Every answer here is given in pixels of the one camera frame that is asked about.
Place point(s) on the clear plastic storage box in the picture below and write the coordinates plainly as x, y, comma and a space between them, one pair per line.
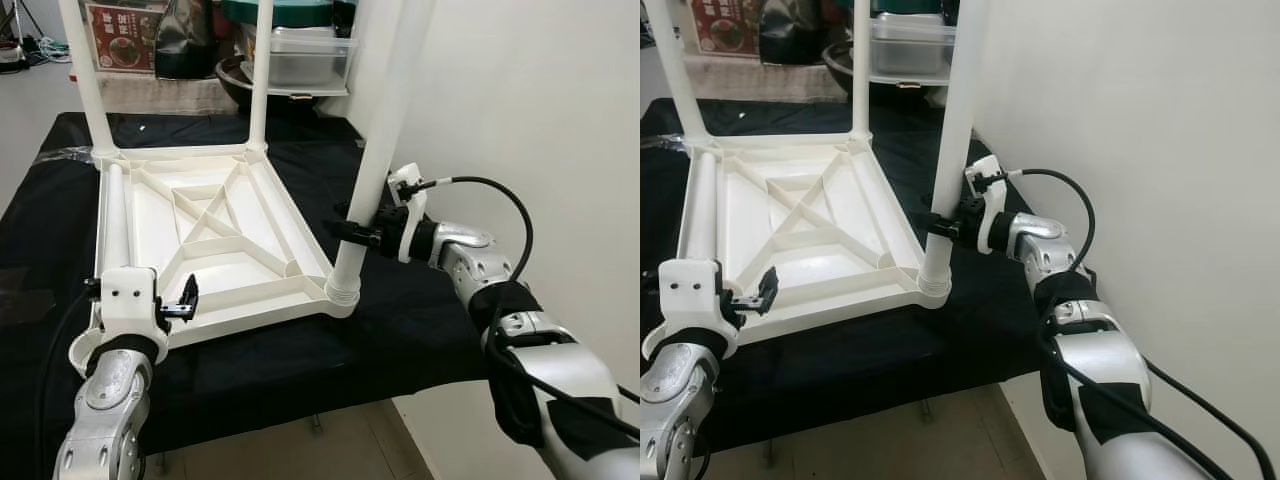
310, 60
915, 50

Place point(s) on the beige cloth cover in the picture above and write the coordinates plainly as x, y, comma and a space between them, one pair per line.
760, 80
160, 95

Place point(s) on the white plastic children table top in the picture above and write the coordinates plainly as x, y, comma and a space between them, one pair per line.
820, 260
230, 270

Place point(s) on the black shiny bag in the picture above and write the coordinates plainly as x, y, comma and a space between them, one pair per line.
185, 40
790, 30

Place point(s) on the clear tape strip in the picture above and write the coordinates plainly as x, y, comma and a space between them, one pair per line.
70, 152
670, 142

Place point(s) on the clear storage box orange lid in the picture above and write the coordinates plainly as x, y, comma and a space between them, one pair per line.
725, 30
125, 45

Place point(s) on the black plastic table cloth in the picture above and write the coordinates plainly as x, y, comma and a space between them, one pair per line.
1000, 320
400, 330

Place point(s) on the clear tape cross patch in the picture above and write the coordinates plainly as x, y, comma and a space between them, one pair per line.
25, 305

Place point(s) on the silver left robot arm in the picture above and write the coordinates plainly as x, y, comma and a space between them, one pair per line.
680, 400
105, 400

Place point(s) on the garment steamer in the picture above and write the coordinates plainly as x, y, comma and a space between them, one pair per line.
10, 55

